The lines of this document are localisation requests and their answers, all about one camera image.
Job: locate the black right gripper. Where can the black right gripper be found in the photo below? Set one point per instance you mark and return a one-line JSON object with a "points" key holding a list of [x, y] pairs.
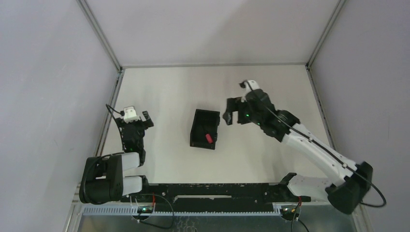
{"points": [[237, 110]]}

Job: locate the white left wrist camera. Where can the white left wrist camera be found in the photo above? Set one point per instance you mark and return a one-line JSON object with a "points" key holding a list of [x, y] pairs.
{"points": [[130, 114]]}

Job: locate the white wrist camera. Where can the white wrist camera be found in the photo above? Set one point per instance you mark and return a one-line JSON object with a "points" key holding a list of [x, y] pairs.
{"points": [[130, 114], [249, 86]]}

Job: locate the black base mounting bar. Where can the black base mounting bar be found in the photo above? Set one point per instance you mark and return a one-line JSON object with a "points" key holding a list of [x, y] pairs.
{"points": [[215, 198]]}

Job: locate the aluminium frame rail right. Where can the aluminium frame rail right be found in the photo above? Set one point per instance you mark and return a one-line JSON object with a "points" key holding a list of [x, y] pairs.
{"points": [[315, 63]]}

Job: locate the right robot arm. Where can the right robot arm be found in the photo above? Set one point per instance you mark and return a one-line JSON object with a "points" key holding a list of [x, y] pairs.
{"points": [[251, 150]]}

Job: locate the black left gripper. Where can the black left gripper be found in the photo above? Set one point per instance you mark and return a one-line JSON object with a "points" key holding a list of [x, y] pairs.
{"points": [[135, 124]]}

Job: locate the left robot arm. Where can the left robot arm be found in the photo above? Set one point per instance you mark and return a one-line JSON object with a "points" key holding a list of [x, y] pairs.
{"points": [[103, 178]]}

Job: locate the black plastic bin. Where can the black plastic bin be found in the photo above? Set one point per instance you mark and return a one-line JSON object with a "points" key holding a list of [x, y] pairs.
{"points": [[210, 120]]}

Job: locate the aluminium frame rail back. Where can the aluminium frame rail back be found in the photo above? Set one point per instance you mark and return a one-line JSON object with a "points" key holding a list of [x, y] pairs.
{"points": [[215, 65]]}

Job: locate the red handled screwdriver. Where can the red handled screwdriver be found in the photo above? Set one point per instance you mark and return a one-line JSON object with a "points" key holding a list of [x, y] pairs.
{"points": [[208, 136]]}

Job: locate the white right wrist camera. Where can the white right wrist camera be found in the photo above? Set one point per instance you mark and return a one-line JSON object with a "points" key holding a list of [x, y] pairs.
{"points": [[249, 86]]}

